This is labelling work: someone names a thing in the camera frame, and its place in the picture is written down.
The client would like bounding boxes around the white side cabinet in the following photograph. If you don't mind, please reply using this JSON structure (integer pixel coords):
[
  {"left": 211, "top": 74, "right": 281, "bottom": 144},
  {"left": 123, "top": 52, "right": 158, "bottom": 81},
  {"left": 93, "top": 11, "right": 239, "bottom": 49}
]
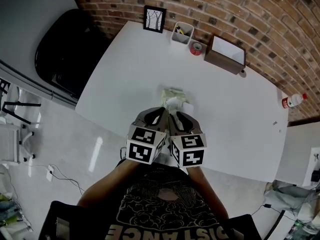
[{"left": 302, "top": 146, "right": 320, "bottom": 188}]

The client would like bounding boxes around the black folding chair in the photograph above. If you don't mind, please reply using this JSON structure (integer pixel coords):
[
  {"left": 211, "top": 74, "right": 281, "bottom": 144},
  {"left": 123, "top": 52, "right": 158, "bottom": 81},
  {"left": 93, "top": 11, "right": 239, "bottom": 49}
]
[{"left": 34, "top": 8, "right": 114, "bottom": 101}]

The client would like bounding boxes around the white power strip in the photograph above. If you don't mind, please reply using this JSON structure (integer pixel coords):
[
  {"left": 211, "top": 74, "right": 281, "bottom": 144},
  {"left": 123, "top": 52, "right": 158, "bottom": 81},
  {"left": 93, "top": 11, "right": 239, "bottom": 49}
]
[{"left": 46, "top": 165, "right": 57, "bottom": 183}]

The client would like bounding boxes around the grey partition panel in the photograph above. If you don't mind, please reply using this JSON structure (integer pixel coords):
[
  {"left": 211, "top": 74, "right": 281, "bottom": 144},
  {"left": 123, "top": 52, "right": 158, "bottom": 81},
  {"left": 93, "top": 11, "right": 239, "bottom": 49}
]
[{"left": 0, "top": 0, "right": 79, "bottom": 108}]

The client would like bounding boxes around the white cloth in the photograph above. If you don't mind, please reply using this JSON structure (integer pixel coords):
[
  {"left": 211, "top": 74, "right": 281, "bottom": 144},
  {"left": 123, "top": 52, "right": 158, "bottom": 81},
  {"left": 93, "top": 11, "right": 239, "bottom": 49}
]
[{"left": 165, "top": 97, "right": 185, "bottom": 111}]

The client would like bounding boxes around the black adapter cable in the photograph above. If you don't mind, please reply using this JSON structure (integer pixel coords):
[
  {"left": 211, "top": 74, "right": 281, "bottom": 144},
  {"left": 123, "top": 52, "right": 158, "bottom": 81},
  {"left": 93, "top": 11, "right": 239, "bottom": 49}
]
[{"left": 251, "top": 205, "right": 286, "bottom": 218}]

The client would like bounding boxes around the clear red-label water bottle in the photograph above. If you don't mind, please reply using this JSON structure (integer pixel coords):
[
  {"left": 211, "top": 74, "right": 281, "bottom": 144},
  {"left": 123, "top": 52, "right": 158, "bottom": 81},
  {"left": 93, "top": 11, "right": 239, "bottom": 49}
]
[{"left": 281, "top": 93, "right": 309, "bottom": 110}]

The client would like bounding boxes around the white desk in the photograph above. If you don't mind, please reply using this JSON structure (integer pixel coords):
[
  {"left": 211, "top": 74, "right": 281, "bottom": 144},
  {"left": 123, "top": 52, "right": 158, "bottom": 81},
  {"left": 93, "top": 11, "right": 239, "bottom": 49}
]
[{"left": 74, "top": 20, "right": 290, "bottom": 185}]

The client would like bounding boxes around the white pen holder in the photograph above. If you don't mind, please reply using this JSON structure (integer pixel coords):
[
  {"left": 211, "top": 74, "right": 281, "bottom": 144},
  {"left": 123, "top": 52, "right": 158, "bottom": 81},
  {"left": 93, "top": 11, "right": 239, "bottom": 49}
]
[{"left": 170, "top": 21, "right": 195, "bottom": 46}]

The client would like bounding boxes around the person's right forearm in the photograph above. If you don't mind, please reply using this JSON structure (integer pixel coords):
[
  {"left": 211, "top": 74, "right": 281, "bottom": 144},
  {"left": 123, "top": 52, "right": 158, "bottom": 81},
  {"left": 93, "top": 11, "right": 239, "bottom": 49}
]
[{"left": 187, "top": 166, "right": 230, "bottom": 220}]

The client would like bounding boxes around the grey bag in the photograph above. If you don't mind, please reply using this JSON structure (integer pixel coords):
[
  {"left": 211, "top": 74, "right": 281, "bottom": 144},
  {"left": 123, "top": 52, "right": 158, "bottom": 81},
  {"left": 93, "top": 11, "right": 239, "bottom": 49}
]
[{"left": 264, "top": 180, "right": 320, "bottom": 219}]

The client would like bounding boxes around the red tape roll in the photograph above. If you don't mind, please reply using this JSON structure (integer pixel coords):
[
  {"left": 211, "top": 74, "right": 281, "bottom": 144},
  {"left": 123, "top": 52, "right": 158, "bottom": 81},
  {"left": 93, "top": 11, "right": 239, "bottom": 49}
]
[{"left": 189, "top": 41, "right": 204, "bottom": 57}]

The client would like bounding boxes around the grey chair with black legs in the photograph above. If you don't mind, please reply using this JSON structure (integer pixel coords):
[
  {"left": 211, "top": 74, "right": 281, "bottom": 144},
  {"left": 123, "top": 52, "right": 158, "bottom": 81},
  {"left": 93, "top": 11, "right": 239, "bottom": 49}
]
[{"left": 0, "top": 78, "right": 42, "bottom": 125}]

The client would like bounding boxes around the person's left forearm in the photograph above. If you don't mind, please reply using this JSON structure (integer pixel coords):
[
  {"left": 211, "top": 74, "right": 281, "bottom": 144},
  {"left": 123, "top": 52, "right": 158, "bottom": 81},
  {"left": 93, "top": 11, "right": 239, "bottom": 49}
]
[{"left": 76, "top": 158, "right": 141, "bottom": 208}]

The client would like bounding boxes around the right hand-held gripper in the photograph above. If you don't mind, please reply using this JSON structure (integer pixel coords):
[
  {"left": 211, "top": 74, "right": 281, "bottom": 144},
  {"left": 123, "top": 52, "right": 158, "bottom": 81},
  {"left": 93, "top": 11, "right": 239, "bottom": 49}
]
[{"left": 167, "top": 111, "right": 208, "bottom": 175}]

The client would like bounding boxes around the black picture frame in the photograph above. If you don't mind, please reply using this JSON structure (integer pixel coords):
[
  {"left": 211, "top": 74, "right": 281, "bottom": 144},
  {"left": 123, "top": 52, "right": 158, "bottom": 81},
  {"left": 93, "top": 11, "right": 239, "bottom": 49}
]
[{"left": 142, "top": 5, "right": 168, "bottom": 34}]

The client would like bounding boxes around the black printed t-shirt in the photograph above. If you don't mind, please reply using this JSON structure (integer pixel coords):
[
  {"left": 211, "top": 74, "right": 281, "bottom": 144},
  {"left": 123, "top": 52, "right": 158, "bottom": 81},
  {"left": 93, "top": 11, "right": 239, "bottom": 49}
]
[{"left": 41, "top": 158, "right": 263, "bottom": 240}]

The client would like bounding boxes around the left hand-held gripper camera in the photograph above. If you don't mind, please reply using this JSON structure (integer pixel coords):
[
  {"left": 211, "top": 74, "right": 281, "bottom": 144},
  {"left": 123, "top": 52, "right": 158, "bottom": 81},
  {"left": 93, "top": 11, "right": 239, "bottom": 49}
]
[{"left": 131, "top": 119, "right": 147, "bottom": 129}]

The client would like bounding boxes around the black floor cable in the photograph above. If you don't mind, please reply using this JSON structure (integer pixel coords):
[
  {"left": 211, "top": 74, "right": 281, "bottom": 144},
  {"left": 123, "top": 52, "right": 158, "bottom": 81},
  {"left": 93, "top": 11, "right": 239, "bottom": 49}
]
[{"left": 51, "top": 165, "right": 86, "bottom": 195}]

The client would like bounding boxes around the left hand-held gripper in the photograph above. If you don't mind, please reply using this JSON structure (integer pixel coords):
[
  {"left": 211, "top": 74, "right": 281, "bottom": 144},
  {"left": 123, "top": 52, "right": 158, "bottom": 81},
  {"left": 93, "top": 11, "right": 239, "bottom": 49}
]
[{"left": 125, "top": 106, "right": 170, "bottom": 165}]

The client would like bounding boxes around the brown wooden box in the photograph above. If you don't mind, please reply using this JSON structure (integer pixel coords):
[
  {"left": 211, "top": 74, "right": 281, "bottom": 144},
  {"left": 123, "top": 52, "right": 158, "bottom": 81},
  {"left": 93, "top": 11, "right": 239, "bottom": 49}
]
[{"left": 203, "top": 34, "right": 247, "bottom": 76}]

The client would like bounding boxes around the white rolling chair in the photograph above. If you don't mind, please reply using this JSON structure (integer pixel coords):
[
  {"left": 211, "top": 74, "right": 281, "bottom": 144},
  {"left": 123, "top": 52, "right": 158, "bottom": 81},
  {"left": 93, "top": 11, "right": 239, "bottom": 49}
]
[{"left": 0, "top": 122, "right": 36, "bottom": 164}]

